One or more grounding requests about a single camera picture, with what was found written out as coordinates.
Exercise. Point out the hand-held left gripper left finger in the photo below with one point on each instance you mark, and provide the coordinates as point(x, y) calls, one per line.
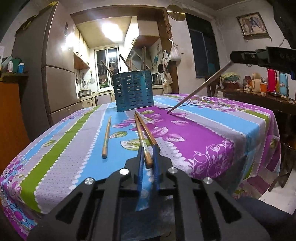
point(140, 166)

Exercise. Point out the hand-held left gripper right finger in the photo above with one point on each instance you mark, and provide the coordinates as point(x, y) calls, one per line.
point(156, 166)

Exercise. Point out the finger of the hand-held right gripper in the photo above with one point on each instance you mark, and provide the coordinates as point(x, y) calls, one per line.
point(245, 57)

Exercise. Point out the painted wooden chopstick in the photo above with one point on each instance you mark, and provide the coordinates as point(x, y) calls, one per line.
point(142, 136)
point(106, 139)
point(149, 132)

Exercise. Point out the plain wooden chopstick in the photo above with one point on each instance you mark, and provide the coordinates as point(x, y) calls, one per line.
point(126, 63)
point(143, 59)
point(106, 68)
point(198, 89)

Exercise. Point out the blue metal utensil holder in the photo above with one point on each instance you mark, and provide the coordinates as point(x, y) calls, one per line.
point(133, 92)

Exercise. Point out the cabbage in bowl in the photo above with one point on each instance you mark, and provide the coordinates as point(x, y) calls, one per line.
point(230, 80)

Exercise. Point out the brown paper bag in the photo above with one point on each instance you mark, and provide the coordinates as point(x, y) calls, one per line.
point(256, 82)

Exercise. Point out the framed picture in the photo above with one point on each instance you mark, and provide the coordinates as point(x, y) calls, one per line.
point(252, 25)

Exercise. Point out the red thermos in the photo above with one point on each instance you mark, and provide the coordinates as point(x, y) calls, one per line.
point(272, 80)

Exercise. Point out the orange cup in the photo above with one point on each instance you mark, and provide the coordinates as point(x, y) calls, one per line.
point(264, 88)

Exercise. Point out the dark barred window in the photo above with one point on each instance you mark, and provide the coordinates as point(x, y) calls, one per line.
point(203, 46)

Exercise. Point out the wooden chair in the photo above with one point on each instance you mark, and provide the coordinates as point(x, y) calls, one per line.
point(212, 89)

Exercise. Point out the blue thermos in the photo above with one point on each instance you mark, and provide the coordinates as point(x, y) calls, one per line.
point(283, 84)

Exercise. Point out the dark wooden side table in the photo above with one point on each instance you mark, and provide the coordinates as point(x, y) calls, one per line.
point(266, 102)

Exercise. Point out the floral striped tablecloth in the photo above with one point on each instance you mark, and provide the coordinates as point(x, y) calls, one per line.
point(196, 134)

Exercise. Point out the white hanging plastic bag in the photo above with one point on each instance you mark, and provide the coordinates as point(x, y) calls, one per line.
point(175, 54)

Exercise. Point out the kitchen counter cabinets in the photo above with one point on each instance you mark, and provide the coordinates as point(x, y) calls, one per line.
point(101, 98)

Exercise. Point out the hanging cloth bags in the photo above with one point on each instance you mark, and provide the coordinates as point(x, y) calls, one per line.
point(167, 78)

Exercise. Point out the steel electric kettle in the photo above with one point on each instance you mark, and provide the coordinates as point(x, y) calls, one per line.
point(156, 79)

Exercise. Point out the hanging strainer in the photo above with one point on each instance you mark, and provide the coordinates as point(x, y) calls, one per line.
point(92, 80)

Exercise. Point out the kitchen window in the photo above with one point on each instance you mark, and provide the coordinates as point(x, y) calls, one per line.
point(104, 69)

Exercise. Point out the hanging ladle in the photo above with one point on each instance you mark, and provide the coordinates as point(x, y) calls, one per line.
point(77, 80)

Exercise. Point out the person's leg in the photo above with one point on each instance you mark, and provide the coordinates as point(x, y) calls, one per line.
point(266, 215)

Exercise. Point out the silver refrigerator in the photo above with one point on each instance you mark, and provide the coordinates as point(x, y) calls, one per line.
point(57, 69)

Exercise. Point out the ceiling lamp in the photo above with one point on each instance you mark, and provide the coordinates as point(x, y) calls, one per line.
point(115, 29)

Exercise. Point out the blue jar white lid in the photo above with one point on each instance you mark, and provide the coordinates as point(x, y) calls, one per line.
point(20, 68)

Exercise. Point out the refrigerator sticker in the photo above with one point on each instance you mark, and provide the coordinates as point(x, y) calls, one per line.
point(66, 29)

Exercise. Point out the green packet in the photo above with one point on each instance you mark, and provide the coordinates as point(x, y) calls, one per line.
point(15, 62)

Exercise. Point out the gold wall clock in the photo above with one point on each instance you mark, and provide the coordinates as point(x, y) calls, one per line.
point(175, 12)

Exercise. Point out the wooden wall cabinet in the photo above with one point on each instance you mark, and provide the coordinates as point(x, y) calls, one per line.
point(81, 51)
point(148, 32)

